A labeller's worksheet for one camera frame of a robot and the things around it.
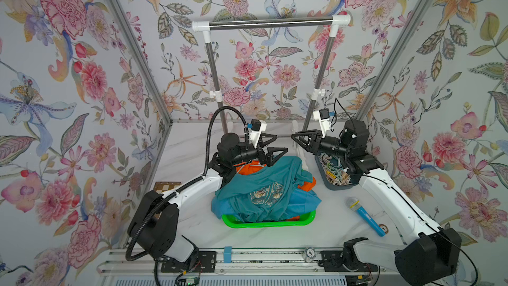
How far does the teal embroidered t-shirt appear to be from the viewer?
2.55 feet

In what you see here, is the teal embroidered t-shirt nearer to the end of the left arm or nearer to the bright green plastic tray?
the bright green plastic tray

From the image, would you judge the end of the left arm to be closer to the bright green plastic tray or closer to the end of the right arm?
the end of the right arm

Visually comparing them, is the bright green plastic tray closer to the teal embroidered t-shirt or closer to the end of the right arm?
the teal embroidered t-shirt

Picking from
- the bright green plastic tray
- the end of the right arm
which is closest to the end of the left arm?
the end of the right arm
